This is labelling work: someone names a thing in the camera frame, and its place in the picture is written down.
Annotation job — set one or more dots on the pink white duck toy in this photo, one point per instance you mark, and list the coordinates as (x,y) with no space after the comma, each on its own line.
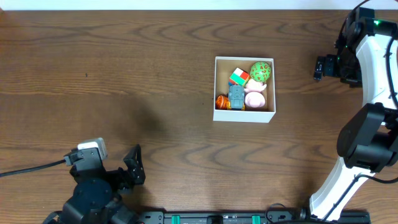
(254,97)

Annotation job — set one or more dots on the green ball with red numbers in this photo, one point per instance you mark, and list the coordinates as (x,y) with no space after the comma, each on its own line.
(260,71)

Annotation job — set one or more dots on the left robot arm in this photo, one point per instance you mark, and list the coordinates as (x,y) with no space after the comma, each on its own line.
(97,195)

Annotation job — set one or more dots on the yellow grey toy car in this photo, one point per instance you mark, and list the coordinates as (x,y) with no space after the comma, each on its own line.
(236,96)

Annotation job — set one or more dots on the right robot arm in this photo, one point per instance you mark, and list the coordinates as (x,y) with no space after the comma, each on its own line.
(367,58)

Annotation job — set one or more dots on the white cardboard box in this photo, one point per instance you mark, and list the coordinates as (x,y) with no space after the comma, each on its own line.
(224,67)

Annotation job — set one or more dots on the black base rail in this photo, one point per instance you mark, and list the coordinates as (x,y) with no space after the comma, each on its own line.
(270,216)

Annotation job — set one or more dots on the orange round cap toy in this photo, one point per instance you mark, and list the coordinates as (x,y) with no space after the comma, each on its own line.
(222,103)

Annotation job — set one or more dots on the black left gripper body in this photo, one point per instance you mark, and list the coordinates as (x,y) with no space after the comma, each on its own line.
(123,173)

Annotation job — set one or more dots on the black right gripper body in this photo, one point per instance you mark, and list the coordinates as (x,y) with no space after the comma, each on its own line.
(347,67)

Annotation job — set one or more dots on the multicolour puzzle cube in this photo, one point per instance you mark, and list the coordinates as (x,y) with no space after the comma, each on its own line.
(238,77)

